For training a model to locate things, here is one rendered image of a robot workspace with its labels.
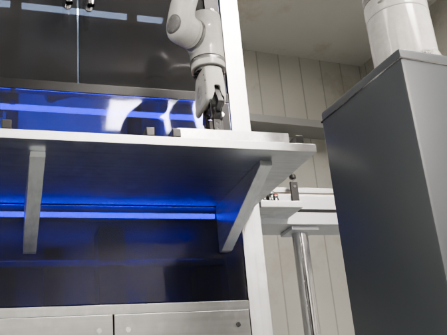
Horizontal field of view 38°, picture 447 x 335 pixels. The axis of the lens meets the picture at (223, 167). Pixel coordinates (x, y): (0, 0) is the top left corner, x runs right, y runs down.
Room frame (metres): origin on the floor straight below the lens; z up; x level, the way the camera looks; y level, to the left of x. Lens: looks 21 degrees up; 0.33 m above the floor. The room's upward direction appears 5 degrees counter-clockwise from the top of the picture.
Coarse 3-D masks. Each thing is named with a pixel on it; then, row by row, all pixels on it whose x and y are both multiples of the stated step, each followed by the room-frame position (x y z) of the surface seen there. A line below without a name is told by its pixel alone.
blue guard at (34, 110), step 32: (0, 96) 1.50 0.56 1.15; (32, 96) 1.53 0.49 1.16; (64, 96) 1.56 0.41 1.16; (96, 96) 1.59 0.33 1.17; (128, 96) 1.62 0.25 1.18; (32, 128) 1.53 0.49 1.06; (64, 128) 1.56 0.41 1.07; (96, 128) 1.59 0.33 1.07; (128, 128) 1.61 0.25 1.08; (160, 128) 1.64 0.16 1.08
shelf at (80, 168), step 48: (0, 144) 1.16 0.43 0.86; (48, 144) 1.18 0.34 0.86; (96, 144) 1.20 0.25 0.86; (144, 144) 1.22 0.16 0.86; (192, 144) 1.26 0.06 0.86; (240, 144) 1.29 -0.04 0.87; (288, 144) 1.33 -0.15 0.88; (0, 192) 1.43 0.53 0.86; (48, 192) 1.46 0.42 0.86; (96, 192) 1.49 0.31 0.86; (144, 192) 1.52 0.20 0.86; (192, 192) 1.56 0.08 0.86
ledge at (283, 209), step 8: (264, 200) 1.74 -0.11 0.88; (264, 208) 1.76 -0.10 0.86; (272, 208) 1.76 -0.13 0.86; (280, 208) 1.77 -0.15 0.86; (288, 208) 1.78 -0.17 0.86; (296, 208) 1.78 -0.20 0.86; (264, 216) 1.84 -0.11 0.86; (272, 216) 1.84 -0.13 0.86; (280, 216) 1.85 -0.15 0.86; (288, 216) 1.86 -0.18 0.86
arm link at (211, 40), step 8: (200, 16) 1.33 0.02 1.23; (208, 16) 1.33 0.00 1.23; (216, 16) 1.35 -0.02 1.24; (208, 24) 1.33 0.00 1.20; (216, 24) 1.35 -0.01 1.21; (208, 32) 1.32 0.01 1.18; (216, 32) 1.34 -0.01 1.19; (200, 40) 1.32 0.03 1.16; (208, 40) 1.33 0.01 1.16; (216, 40) 1.34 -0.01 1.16; (192, 48) 1.34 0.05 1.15; (200, 48) 1.33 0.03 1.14; (208, 48) 1.33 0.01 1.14; (216, 48) 1.34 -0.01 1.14; (192, 56) 1.35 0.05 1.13; (224, 56) 1.37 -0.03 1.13
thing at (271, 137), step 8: (184, 128) 1.28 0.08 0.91; (192, 128) 1.29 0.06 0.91; (184, 136) 1.28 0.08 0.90; (192, 136) 1.29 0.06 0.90; (200, 136) 1.29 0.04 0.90; (208, 136) 1.30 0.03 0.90; (216, 136) 1.30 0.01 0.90; (224, 136) 1.31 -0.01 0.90; (232, 136) 1.32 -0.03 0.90; (240, 136) 1.32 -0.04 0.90; (248, 136) 1.33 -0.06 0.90; (256, 136) 1.34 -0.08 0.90; (264, 136) 1.34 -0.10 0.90; (272, 136) 1.35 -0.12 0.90; (280, 136) 1.35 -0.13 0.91; (288, 136) 1.36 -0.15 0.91
